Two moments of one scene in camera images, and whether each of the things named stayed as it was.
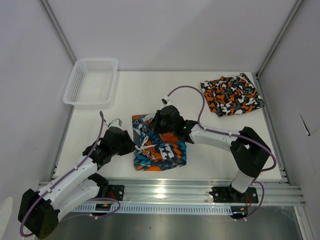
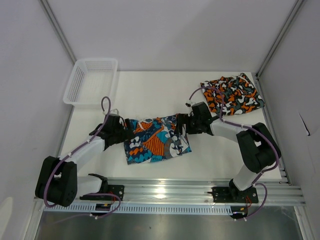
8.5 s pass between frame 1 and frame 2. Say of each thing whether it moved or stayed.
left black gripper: moved
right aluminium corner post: stayed
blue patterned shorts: moved
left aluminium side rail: stayed
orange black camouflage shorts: stayed
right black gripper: moved
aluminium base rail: stayed
